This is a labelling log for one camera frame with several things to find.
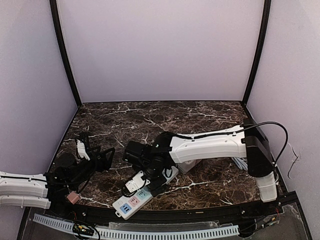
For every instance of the left black frame post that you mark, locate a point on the left black frame post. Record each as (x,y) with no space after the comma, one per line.
(63,51)

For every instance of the slotted grey cable duct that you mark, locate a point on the slotted grey cable duct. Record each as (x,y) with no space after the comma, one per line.
(131,231)

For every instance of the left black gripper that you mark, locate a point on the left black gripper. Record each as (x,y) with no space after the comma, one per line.
(93,159)

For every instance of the right black frame post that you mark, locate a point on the right black frame post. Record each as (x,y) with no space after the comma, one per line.
(258,51)

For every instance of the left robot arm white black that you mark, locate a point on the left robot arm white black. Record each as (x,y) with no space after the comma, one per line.
(65,183)

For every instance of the white cube socket adapter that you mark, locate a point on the white cube socket adapter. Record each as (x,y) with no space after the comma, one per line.
(187,166)

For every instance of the small circuit board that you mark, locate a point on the small circuit board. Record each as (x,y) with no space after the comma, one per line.
(82,230)

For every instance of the pink plug adapter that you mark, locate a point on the pink plug adapter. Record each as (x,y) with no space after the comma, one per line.
(73,197)

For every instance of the white multicolour power strip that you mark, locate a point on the white multicolour power strip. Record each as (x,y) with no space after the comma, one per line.
(126,207)

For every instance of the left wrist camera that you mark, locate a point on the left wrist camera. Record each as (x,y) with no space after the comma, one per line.
(83,146)

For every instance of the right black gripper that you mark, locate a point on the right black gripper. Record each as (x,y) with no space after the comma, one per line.
(155,186)

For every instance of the black front rail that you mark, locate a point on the black front rail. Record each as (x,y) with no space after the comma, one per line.
(158,211)

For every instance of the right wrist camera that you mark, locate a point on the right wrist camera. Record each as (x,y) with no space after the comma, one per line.
(134,184)

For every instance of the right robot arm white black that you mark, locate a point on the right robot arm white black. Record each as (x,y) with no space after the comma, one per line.
(247,140)

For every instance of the black frame post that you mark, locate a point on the black frame post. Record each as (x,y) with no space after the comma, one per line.
(258,51)
(63,51)

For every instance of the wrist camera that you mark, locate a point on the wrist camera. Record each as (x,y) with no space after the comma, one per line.
(134,184)
(83,146)

